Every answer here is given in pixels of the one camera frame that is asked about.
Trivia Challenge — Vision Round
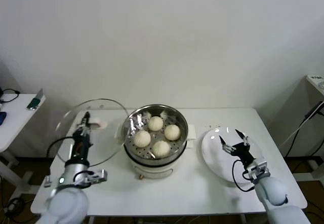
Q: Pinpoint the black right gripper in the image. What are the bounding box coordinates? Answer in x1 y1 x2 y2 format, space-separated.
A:
219 129 257 169

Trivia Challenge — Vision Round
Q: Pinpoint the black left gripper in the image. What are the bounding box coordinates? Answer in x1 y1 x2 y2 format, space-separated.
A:
70 111 93 160

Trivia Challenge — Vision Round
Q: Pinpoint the round glass pot lid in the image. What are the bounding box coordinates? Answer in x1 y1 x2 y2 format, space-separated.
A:
54 98 130 168

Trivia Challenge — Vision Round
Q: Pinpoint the white steamed baozi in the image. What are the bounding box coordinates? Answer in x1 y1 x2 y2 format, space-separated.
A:
164 124 181 141
148 116 164 131
133 130 152 148
151 140 171 158

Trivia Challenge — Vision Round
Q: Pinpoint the perforated steel steamer basket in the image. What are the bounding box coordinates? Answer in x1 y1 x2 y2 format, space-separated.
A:
121 104 190 166

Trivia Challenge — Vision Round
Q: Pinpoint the large white plate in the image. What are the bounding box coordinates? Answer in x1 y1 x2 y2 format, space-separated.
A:
201 127 265 184

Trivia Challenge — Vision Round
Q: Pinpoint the white electric cooker base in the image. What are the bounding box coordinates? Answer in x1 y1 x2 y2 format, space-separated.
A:
114 123 197 181

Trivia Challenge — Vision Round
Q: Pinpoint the black power plug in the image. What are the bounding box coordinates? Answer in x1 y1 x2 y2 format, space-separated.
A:
304 101 324 120

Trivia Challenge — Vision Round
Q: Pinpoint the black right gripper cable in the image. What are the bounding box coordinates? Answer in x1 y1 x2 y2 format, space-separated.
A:
232 159 256 192

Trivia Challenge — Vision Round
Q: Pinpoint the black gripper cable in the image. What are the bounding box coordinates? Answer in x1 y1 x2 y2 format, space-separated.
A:
232 159 256 192
44 135 76 188

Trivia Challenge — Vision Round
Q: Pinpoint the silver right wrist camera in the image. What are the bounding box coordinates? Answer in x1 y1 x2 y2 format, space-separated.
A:
244 159 269 181

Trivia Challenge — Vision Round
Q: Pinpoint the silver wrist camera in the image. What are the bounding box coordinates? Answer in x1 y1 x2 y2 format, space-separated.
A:
244 159 269 181
83 168 109 184

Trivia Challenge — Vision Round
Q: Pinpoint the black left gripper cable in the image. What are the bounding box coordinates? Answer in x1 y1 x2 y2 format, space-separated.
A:
44 135 76 188

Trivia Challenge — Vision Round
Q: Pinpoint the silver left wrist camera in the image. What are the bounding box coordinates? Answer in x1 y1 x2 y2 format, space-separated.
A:
83 168 109 184

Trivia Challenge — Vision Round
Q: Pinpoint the white wall cable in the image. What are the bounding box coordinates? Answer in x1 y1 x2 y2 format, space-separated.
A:
279 107 324 148

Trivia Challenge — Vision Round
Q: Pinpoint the black wall cable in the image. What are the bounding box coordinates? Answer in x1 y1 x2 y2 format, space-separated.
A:
285 119 324 159

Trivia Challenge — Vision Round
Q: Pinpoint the thin black cable loop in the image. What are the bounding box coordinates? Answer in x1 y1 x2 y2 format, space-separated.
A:
0 88 20 105

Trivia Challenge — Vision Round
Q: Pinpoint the black floor cable coil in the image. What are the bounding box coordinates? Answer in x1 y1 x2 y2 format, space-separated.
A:
4 197 26 218

